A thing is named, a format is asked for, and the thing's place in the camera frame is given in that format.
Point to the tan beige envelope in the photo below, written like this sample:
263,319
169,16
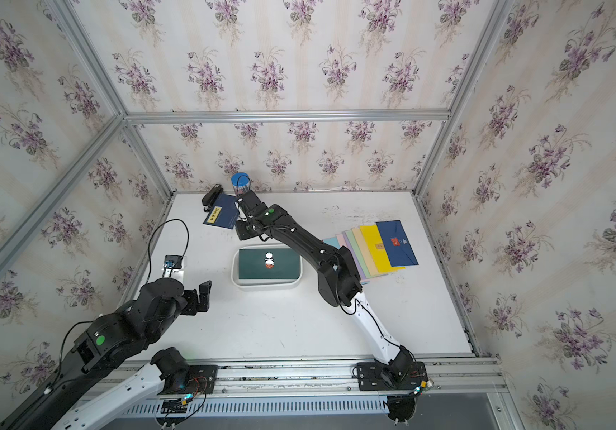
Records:
366,255

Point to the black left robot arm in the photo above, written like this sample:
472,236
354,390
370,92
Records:
103,347

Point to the dark green envelope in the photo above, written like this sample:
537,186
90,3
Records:
269,264

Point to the light blue envelope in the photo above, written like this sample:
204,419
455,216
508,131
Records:
333,242

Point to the dark blue book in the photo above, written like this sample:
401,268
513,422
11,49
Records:
223,213

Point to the blue-lidded pencil tube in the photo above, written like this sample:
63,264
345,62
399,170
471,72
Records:
241,183

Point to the white plastic storage box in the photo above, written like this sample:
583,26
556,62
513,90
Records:
261,285

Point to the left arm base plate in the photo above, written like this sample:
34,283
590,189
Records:
190,380

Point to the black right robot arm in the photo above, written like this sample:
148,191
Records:
339,282

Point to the light green envelope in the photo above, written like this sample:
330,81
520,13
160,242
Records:
353,246

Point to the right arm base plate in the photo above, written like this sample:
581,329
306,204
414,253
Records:
376,377

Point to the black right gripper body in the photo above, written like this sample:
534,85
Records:
244,228

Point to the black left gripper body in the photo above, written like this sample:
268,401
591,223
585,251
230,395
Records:
192,306

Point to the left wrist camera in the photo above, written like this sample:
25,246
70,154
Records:
173,267

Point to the black stapler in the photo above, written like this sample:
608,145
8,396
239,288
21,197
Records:
211,196

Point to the yellow envelope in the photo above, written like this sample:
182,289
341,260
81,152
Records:
376,249

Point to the aluminium mounting rail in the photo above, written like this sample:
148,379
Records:
261,378

